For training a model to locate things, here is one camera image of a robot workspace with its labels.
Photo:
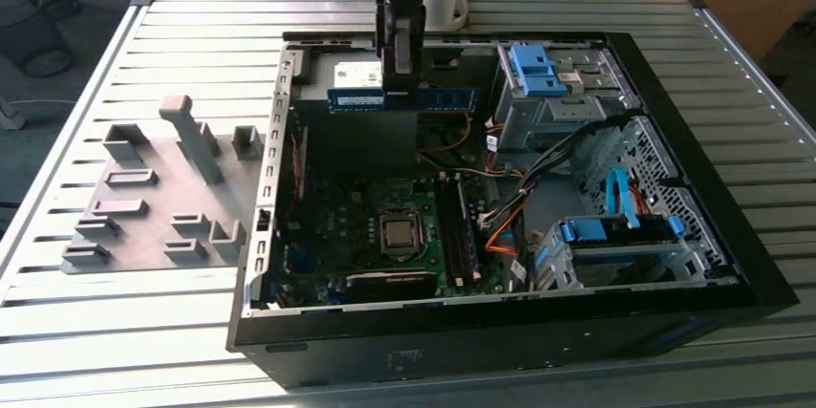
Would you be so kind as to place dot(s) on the blue RAM stick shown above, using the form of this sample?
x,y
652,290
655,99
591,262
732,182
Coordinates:
x,y
445,98

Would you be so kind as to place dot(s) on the grey power supply unit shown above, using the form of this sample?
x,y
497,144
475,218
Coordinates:
x,y
357,135

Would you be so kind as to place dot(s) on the black RAM slot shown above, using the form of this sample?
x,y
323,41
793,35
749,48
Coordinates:
x,y
451,236

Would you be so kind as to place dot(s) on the blue plastic drive carrier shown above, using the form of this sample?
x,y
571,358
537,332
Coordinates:
x,y
535,71

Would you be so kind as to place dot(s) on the grey metal disk bay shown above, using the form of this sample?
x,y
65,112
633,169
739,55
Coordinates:
x,y
637,252

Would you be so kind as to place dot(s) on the white floor object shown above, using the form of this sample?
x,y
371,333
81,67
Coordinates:
x,y
9,116

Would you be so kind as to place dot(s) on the black graphics card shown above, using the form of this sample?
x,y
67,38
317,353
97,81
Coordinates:
x,y
388,286

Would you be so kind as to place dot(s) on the black mesh wastebasket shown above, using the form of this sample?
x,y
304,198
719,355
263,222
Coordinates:
x,y
44,45

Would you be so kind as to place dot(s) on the grey metal drive cage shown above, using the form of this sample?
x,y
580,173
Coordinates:
x,y
561,114

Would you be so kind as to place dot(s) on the silver CPU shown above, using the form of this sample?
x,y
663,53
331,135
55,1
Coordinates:
x,y
401,233

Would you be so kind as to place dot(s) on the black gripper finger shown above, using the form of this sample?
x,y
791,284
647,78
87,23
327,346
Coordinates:
x,y
404,69
384,30

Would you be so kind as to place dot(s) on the black open PC case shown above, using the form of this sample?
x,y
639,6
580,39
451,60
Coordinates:
x,y
445,346

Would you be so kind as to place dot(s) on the hard disk in blue carrier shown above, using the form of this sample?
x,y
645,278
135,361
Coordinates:
x,y
592,231

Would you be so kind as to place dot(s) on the grey plastic parts rack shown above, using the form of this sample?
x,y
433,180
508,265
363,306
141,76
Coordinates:
x,y
165,174

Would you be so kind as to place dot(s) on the green motherboard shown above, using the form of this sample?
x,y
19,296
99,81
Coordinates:
x,y
344,236

